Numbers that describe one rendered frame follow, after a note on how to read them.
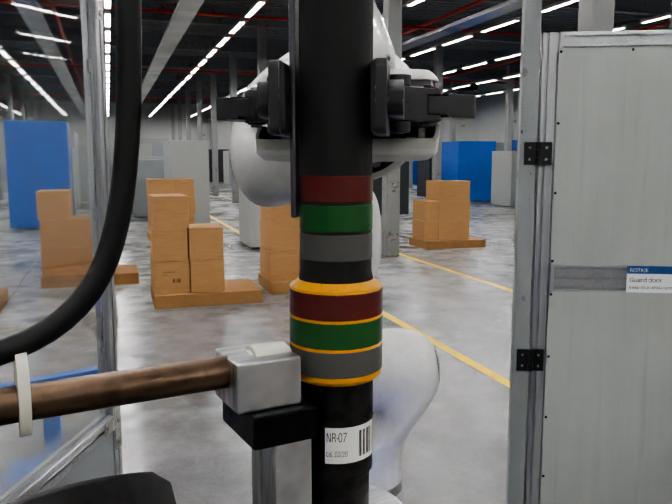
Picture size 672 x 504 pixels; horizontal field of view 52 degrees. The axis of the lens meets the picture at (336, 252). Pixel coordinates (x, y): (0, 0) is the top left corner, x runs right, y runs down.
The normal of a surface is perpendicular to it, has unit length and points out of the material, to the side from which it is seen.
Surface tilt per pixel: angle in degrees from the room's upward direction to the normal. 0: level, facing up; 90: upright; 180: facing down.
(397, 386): 90
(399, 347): 46
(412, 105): 90
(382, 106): 90
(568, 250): 90
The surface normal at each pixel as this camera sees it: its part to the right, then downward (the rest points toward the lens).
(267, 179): 0.00, 0.48
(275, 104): -0.11, 0.14
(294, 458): 0.48, 0.12
